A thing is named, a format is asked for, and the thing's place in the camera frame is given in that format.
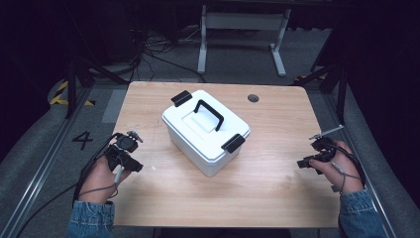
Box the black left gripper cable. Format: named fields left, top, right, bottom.
left=14, top=132, right=120, bottom=238

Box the aluminium floor rail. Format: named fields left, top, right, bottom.
left=0, top=87, right=94, bottom=238
left=320, top=92, right=399, bottom=238

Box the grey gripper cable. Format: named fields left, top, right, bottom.
left=86, top=164, right=126, bottom=199
left=330, top=161, right=364, bottom=194

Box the white metal stand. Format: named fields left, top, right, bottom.
left=196, top=4, right=292, bottom=78

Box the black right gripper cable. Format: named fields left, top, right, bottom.
left=335, top=144, right=367, bottom=188

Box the grey left gripper cable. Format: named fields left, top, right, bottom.
left=86, top=164, right=126, bottom=199

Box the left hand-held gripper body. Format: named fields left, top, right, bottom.
left=104, top=131, right=145, bottom=173

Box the white lidded storage box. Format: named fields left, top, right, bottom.
left=161, top=89, right=252, bottom=164

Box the grey right gripper cable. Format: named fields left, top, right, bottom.
left=330, top=161, right=364, bottom=194

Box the bundle of floor cables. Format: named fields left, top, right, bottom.
left=130, top=26, right=207, bottom=84

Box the person's right hand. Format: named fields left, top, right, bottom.
left=308, top=140, right=365, bottom=194

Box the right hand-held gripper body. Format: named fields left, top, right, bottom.
left=308, top=124, right=345, bottom=175

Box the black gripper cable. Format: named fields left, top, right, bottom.
left=14, top=132, right=120, bottom=238
left=335, top=144, right=367, bottom=188

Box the black metal stand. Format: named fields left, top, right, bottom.
left=292, top=61, right=349, bottom=125
left=63, top=58, right=131, bottom=120

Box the person's left hand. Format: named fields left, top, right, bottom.
left=78, top=155, right=133, bottom=204

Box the white plastic storage box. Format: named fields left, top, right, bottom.
left=161, top=116, right=251, bottom=178

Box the yellow black floor tape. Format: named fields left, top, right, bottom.
left=49, top=80, right=97, bottom=107

